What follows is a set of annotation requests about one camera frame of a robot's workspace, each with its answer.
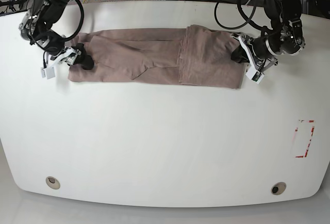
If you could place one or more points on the red tape rectangle marking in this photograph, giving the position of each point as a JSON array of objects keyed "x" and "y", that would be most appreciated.
[{"x": 302, "y": 138}]

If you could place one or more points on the table grommet hole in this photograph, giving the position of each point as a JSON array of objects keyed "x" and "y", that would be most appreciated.
[
  {"x": 53, "y": 183},
  {"x": 278, "y": 188}
]

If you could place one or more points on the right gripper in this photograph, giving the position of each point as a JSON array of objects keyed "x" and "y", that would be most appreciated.
[{"x": 38, "y": 31}]

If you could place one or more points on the left table grommet hole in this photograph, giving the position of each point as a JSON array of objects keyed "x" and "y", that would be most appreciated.
[{"x": 53, "y": 183}]

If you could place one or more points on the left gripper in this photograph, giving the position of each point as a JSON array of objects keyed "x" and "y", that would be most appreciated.
[{"x": 283, "y": 37}]

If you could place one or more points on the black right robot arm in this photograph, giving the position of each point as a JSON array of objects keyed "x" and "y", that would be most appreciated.
[{"x": 47, "y": 8}]

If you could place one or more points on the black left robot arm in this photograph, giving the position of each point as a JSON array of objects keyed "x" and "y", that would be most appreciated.
[{"x": 277, "y": 9}]

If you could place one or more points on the right table grommet hole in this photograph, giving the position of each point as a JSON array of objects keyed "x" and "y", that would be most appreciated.
[{"x": 278, "y": 188}]

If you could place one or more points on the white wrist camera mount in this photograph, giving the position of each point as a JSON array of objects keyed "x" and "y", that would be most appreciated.
[
  {"x": 56, "y": 64},
  {"x": 254, "y": 58}
]

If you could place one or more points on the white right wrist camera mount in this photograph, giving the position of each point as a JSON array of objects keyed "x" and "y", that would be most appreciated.
[{"x": 56, "y": 64}]

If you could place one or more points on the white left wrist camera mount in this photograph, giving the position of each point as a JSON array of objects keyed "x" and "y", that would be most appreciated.
[{"x": 254, "y": 58}]

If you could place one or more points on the mauve T-shirt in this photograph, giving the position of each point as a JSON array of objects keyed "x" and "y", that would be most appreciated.
[{"x": 194, "y": 55}]

